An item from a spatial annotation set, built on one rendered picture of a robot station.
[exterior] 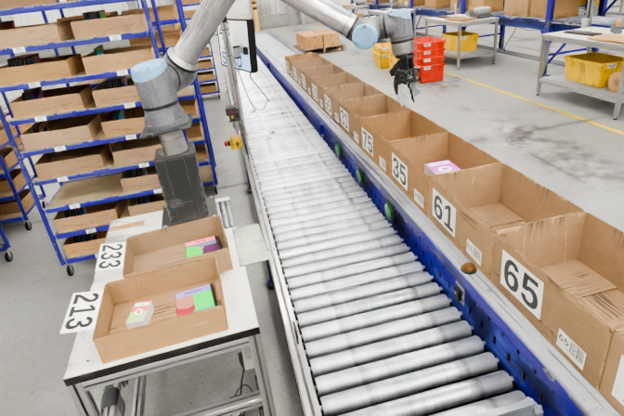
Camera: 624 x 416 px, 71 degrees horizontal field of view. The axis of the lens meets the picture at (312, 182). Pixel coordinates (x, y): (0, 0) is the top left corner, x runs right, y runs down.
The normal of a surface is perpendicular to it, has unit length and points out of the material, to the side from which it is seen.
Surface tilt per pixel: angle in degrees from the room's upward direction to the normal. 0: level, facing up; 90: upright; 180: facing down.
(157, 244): 89
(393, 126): 89
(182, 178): 90
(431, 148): 90
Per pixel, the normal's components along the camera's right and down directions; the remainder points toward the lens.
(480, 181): 0.21, 0.39
